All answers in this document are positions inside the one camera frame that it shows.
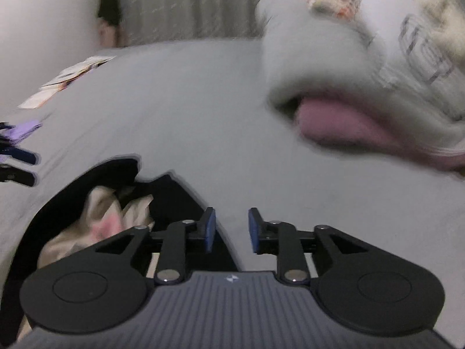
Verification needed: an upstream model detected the grey comforter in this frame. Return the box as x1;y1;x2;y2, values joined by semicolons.
256;0;465;157

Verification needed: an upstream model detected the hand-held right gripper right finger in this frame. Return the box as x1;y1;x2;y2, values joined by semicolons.
248;207;369;285

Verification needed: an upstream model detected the pink pillow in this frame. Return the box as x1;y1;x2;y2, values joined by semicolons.
296;96;465;171

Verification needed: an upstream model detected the cream plush toy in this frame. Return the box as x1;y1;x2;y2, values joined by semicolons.
414;0;465;59

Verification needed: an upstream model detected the paper booklet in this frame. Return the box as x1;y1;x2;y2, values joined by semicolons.
40;68;85;91
18;89;59;110
69;55;117;77

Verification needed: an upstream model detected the grey star curtain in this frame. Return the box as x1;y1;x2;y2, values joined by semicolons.
112;0;328;46

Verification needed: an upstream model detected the cream printed pillowcase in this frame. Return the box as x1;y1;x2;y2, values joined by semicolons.
16;185;160;340

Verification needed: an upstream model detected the black garment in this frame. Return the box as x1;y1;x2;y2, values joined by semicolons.
0;156;240;346

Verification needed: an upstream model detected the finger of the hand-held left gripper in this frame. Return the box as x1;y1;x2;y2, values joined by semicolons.
0;146;40;187
0;119;43;145

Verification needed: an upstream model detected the pink object by curtain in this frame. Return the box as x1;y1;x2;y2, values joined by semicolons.
98;20;126;48

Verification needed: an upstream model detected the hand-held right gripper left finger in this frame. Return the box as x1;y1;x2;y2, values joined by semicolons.
95;207;217;286

